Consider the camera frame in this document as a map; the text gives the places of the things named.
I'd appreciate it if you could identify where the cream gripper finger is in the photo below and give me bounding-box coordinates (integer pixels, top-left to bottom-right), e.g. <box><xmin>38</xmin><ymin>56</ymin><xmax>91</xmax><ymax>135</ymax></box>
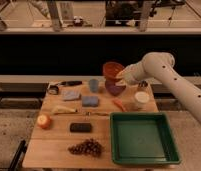
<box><xmin>115</xmin><ymin>80</ymin><xmax>126</xmax><ymax>86</ymax></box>

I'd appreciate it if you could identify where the orange-red bowl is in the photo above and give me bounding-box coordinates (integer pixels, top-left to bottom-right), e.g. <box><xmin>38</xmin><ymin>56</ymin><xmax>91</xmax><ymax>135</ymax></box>
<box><xmin>103</xmin><ymin>61</ymin><xmax>124</xmax><ymax>81</ymax></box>

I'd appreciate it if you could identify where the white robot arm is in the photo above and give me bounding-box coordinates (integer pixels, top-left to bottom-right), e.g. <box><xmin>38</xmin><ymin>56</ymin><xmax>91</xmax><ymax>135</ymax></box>
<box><xmin>116</xmin><ymin>52</ymin><xmax>201</xmax><ymax>125</ymax></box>

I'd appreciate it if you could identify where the purple bowl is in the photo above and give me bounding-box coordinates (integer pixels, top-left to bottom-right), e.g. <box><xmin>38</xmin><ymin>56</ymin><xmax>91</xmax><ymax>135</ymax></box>
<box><xmin>105</xmin><ymin>80</ymin><xmax>126</xmax><ymax>96</ymax></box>

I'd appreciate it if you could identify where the orange carrot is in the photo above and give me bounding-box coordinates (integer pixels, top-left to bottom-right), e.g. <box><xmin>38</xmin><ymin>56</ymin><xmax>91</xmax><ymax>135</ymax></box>
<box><xmin>112</xmin><ymin>99</ymin><xmax>127</xmax><ymax>112</ymax></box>

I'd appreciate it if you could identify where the small metal cup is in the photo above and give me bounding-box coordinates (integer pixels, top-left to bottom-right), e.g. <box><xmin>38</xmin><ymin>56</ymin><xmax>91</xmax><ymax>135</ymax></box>
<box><xmin>138</xmin><ymin>81</ymin><xmax>148</xmax><ymax>90</ymax></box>

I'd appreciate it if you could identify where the white round container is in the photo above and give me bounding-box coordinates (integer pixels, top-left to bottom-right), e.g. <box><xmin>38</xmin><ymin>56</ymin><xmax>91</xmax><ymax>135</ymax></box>
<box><xmin>134</xmin><ymin>91</ymin><xmax>150</xmax><ymax>108</ymax></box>

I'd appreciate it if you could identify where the blue-grey cup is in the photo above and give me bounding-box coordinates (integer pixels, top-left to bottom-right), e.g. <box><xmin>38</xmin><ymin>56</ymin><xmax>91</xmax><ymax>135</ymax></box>
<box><xmin>88</xmin><ymin>79</ymin><xmax>99</xmax><ymax>93</ymax></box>

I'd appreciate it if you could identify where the blue sponge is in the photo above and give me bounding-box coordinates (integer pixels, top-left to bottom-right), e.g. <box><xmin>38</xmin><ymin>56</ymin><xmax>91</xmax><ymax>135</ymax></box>
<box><xmin>82</xmin><ymin>96</ymin><xmax>99</xmax><ymax>107</ymax></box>

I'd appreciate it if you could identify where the metal fork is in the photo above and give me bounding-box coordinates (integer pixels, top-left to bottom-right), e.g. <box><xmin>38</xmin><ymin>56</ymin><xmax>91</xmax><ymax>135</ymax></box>
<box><xmin>77</xmin><ymin>112</ymin><xmax>110</xmax><ymax>116</ymax></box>

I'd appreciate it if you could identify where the green plastic tray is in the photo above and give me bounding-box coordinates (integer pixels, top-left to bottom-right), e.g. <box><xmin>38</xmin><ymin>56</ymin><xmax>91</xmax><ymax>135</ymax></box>
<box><xmin>110</xmin><ymin>113</ymin><xmax>181</xmax><ymax>165</ymax></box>

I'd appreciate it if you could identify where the light blue cloth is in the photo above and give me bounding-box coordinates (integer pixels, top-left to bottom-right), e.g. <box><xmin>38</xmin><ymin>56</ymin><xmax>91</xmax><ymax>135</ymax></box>
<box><xmin>62</xmin><ymin>90</ymin><xmax>81</xmax><ymax>101</ymax></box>

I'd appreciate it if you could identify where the black rectangular block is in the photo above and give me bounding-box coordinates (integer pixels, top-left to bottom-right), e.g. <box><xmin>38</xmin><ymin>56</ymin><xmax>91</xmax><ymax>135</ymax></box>
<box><xmin>70</xmin><ymin>123</ymin><xmax>92</xmax><ymax>132</ymax></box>

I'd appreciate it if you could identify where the wooden board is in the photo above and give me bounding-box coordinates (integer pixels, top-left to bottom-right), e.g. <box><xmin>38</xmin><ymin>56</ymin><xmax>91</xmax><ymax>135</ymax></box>
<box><xmin>21</xmin><ymin>80</ymin><xmax>160</xmax><ymax>170</ymax></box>

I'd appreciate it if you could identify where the yellow banana piece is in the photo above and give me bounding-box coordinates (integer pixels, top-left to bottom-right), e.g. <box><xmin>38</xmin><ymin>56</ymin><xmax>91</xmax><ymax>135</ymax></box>
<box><xmin>52</xmin><ymin>105</ymin><xmax>78</xmax><ymax>115</ymax></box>

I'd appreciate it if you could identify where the bunch of dark grapes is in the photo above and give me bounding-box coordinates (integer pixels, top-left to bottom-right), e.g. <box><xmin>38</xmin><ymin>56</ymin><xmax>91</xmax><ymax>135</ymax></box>
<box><xmin>68</xmin><ymin>139</ymin><xmax>103</xmax><ymax>157</ymax></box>

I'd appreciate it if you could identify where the orange fruit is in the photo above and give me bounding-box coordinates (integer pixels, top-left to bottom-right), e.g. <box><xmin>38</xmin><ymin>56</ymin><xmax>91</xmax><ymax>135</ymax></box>
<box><xmin>37</xmin><ymin>115</ymin><xmax>52</xmax><ymax>129</ymax></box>

